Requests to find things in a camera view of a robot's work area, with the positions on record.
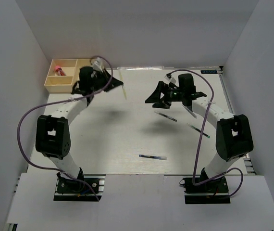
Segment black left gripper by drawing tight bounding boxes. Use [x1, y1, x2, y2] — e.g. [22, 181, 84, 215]
[90, 69, 123, 92]

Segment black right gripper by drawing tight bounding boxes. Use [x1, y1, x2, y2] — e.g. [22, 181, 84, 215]
[145, 81, 185, 109]

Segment yellow highlighter pen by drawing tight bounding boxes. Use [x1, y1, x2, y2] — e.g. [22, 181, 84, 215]
[118, 69, 127, 100]

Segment pink capped marker tube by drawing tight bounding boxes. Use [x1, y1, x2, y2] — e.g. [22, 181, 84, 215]
[54, 65, 66, 76]

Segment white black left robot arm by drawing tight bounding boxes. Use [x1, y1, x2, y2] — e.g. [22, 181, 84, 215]
[36, 66, 124, 192]

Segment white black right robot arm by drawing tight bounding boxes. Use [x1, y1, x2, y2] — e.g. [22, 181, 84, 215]
[145, 69, 254, 192]

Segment black gel pen clear cap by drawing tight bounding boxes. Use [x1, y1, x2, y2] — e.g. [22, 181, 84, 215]
[154, 111, 178, 122]

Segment cream compartment organizer box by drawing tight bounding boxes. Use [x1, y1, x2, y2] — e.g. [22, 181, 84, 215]
[44, 58, 104, 94]

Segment green gel pen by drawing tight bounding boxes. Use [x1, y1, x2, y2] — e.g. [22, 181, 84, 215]
[187, 123, 210, 139]

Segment dark blue gel pen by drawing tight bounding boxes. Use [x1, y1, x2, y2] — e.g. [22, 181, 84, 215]
[138, 154, 167, 160]

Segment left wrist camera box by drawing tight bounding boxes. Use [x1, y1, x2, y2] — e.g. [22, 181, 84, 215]
[90, 57, 104, 72]

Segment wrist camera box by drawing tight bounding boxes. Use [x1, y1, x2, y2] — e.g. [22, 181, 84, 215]
[90, 57, 104, 72]
[165, 73, 176, 85]

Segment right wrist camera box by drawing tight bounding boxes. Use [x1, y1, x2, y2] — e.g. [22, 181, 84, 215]
[165, 73, 176, 85]

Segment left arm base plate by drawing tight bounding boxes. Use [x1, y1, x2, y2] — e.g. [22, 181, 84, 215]
[53, 175, 105, 202]

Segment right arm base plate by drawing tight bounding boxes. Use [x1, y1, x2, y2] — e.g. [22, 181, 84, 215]
[179, 177, 231, 205]

